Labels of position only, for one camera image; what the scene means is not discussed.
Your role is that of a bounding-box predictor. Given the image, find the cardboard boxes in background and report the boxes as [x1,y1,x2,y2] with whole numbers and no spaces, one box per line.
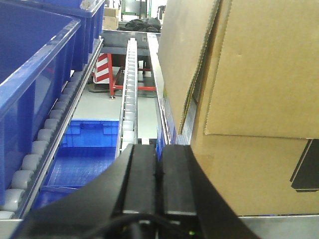
[103,7,119,30]

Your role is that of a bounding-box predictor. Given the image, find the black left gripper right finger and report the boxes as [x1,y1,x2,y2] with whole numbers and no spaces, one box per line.
[160,145,257,239]

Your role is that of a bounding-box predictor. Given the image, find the black bag pile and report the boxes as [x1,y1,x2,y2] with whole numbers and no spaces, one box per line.
[117,17,161,33]

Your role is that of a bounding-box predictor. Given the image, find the right aluminium shelf rail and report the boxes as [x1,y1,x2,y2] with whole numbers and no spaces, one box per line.
[147,32,171,145]

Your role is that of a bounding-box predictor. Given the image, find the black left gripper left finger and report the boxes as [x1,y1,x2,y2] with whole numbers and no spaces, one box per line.
[12,144,157,239]

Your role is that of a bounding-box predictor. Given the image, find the blue bin on lower shelf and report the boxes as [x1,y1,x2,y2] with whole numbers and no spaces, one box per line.
[33,119,119,209]

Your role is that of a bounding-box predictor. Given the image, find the roller track rail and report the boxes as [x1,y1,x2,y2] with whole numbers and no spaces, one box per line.
[115,38,138,157]
[0,38,103,221]

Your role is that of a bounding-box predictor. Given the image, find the large blue plastic bin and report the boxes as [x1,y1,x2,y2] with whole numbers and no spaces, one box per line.
[0,0,81,204]

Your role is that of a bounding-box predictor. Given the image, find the brown cardboard box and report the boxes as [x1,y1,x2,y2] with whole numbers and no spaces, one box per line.
[158,0,319,216]

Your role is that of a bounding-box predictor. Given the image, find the red white striped barrier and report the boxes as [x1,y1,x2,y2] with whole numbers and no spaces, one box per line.
[92,53,157,100]

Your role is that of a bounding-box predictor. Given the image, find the left roller track rail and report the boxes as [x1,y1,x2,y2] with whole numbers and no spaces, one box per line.
[0,38,103,221]

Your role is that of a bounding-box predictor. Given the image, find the blue bin behind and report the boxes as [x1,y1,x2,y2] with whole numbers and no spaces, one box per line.
[44,0,103,71]

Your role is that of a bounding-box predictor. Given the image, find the middle roller track rail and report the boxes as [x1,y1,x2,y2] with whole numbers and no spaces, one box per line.
[115,38,138,157]

